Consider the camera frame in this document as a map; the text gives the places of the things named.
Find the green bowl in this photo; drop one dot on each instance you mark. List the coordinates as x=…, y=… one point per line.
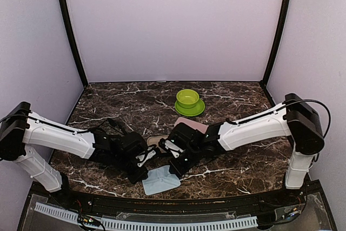
x=187, y=98

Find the black front rail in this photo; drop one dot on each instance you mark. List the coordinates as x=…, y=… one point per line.
x=265, y=203

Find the black sunglasses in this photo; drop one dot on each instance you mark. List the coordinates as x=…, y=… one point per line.
x=115, y=125

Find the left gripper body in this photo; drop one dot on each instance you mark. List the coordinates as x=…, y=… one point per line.
x=122, y=165

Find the pink glasses case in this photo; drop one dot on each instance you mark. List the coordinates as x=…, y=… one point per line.
x=192, y=124

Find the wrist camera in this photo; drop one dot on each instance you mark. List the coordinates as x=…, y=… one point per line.
x=170, y=147
x=145, y=156

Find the green plate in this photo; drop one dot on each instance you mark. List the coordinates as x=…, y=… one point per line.
x=196, y=110

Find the black frame post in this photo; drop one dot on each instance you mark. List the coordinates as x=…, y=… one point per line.
x=276, y=41
x=72, y=42

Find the blue cleaning cloth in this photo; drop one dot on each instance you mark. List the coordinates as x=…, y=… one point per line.
x=160, y=180

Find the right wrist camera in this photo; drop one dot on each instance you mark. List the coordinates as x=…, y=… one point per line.
x=170, y=147

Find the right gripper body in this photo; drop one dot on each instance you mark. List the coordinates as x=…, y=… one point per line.
x=193, y=158

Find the black glasses case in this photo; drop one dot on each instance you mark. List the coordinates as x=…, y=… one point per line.
x=153, y=144

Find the right black frame post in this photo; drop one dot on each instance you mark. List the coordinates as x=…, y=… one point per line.
x=276, y=41

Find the white slotted cable duct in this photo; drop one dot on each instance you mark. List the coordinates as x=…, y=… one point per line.
x=129, y=221

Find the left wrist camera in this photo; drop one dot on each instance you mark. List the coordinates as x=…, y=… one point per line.
x=145, y=156

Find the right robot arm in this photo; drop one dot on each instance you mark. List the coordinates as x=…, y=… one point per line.
x=294, y=118

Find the left black frame post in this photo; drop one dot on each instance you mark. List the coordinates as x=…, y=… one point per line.
x=72, y=42

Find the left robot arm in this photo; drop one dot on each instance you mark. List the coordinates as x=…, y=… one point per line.
x=22, y=129

